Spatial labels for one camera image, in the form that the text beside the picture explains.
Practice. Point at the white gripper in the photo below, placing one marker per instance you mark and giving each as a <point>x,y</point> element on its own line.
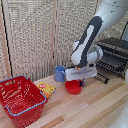
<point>81,73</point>

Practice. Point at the blue mug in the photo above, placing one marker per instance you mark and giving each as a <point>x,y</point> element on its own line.
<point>60,74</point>

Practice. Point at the yellow and red food box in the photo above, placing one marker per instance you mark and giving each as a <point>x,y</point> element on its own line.
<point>46,89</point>

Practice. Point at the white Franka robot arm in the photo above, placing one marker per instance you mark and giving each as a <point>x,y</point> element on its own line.
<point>90,36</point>

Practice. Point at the red bowl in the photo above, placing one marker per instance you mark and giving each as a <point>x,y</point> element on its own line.
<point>72,88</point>

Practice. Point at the black oven tray rack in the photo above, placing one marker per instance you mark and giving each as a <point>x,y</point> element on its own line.
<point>102,78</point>

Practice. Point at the black toaster oven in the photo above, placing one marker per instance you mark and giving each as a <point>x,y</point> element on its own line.
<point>115,55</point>

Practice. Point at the woven folding screen panel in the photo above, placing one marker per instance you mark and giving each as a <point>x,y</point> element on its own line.
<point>115,30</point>
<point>70,30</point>
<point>28,36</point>

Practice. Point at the red plastic shopping basket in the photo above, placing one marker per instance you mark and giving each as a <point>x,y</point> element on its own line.
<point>20,100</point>

